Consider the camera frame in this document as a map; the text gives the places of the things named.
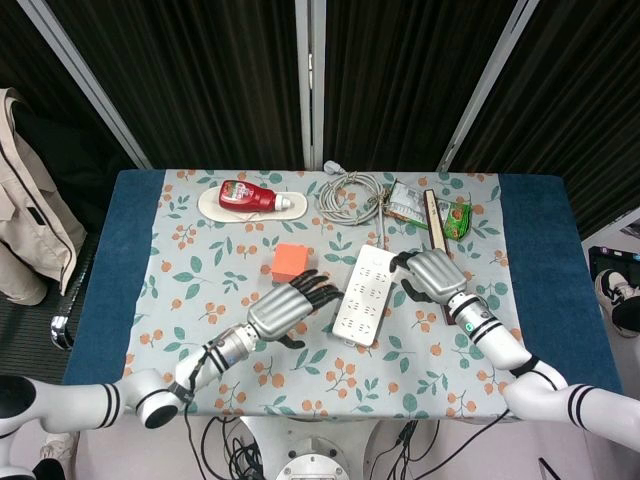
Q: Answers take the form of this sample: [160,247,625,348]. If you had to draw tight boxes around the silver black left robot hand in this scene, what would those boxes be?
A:
[247,269,346,350]

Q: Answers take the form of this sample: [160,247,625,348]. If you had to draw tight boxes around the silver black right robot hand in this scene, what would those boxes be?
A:
[390,248,469,305]

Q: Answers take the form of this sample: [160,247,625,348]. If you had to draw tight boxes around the grey robot base column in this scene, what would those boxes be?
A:
[238,416,382,480]

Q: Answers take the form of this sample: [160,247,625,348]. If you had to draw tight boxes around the white power strip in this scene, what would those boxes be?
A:
[332,244,400,348]

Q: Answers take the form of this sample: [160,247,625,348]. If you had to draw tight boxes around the orange foam cube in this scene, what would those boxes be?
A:
[270,243,312,283]

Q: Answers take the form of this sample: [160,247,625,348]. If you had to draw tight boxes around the dark red folded fan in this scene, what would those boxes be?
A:
[423,188,457,326]

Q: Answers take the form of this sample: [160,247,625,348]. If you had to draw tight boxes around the green snack packet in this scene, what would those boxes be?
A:
[441,196,474,243]

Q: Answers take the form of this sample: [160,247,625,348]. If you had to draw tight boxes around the floral print tablecloth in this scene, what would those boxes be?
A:
[122,168,524,419]

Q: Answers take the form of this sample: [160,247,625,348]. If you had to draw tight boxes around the white green snack bag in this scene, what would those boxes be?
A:
[387,179,432,222]

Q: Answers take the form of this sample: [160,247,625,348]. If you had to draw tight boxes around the red ketchup squeeze bottle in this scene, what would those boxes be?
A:
[218,179,293,213]

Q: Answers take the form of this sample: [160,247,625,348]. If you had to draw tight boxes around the white shoe insole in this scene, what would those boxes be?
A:
[197,185,308,222]

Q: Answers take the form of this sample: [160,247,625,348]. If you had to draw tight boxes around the blue table cover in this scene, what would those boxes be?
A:
[63,168,624,417]

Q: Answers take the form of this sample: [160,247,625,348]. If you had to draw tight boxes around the black box with screen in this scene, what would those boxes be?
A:
[587,244,640,284]

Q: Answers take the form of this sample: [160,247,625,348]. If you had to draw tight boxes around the black white sneaker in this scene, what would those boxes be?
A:
[594,268,640,339]

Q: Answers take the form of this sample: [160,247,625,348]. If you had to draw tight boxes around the black pleated curtain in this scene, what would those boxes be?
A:
[323,0,527,172]
[0,0,139,236]
[448,0,640,242]
[45,0,306,171]

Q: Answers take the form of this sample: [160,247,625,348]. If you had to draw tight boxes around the black mesh chair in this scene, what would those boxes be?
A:
[0,232,102,352]

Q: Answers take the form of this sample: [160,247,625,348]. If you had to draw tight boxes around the beige jacket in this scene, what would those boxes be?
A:
[0,87,89,307]

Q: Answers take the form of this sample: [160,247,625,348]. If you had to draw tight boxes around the grey cable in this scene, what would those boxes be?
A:
[317,159,390,251]

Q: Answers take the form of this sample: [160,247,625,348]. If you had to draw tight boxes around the black floor cables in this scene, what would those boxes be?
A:
[387,408,509,480]
[182,407,274,480]

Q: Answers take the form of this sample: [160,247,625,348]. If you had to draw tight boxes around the white metal frame post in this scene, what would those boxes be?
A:
[16,0,152,171]
[294,0,327,172]
[436,0,540,173]

